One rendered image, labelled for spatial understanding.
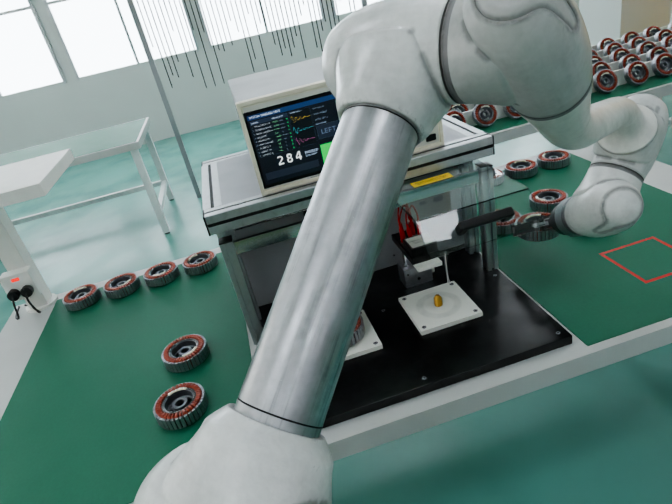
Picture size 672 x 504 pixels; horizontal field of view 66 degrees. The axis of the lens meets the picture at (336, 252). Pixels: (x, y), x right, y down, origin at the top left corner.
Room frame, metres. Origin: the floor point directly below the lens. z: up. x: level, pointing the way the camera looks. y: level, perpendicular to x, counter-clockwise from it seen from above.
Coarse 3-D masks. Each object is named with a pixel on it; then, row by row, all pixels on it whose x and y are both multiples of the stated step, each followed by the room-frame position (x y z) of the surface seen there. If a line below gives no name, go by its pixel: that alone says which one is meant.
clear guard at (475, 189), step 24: (456, 168) 1.10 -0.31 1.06; (480, 168) 1.07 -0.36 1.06; (408, 192) 1.03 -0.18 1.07; (432, 192) 1.00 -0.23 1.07; (456, 192) 0.97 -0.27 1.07; (480, 192) 0.95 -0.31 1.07; (504, 192) 0.92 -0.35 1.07; (528, 192) 0.91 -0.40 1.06; (432, 216) 0.89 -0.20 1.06; (456, 216) 0.89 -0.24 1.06; (528, 216) 0.88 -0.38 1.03; (432, 240) 0.86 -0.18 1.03; (456, 240) 0.85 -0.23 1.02; (480, 240) 0.85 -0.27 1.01
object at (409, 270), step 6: (402, 264) 1.14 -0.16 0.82; (408, 264) 1.13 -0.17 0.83; (402, 270) 1.12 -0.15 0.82; (408, 270) 1.11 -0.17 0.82; (414, 270) 1.11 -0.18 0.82; (426, 270) 1.12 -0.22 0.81; (402, 276) 1.13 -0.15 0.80; (408, 276) 1.11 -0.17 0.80; (414, 276) 1.11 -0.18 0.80; (420, 276) 1.11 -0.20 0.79; (426, 276) 1.12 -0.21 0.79; (432, 276) 1.12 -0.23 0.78; (402, 282) 1.13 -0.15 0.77; (408, 282) 1.11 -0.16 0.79; (414, 282) 1.11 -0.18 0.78; (420, 282) 1.11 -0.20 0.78
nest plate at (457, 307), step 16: (432, 288) 1.06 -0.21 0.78; (448, 288) 1.05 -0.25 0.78; (416, 304) 1.01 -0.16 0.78; (432, 304) 1.00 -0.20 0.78; (448, 304) 0.98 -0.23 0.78; (464, 304) 0.97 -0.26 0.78; (416, 320) 0.95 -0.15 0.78; (432, 320) 0.94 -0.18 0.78; (448, 320) 0.93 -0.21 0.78; (464, 320) 0.92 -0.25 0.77
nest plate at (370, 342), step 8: (360, 312) 1.03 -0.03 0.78; (368, 320) 0.99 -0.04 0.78; (368, 328) 0.96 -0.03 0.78; (368, 336) 0.93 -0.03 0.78; (376, 336) 0.93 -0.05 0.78; (360, 344) 0.91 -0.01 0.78; (368, 344) 0.91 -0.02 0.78; (376, 344) 0.90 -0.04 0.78; (352, 352) 0.89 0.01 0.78; (360, 352) 0.89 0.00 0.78; (368, 352) 0.89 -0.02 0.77
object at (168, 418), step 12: (180, 384) 0.91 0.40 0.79; (192, 384) 0.90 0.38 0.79; (168, 396) 0.89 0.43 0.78; (180, 396) 0.90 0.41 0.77; (192, 396) 0.89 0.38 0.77; (204, 396) 0.87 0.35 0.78; (156, 408) 0.85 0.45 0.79; (168, 408) 0.87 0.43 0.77; (180, 408) 0.85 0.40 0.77; (192, 408) 0.83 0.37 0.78; (204, 408) 0.85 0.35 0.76; (168, 420) 0.81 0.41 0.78; (180, 420) 0.81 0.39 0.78; (192, 420) 0.82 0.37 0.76
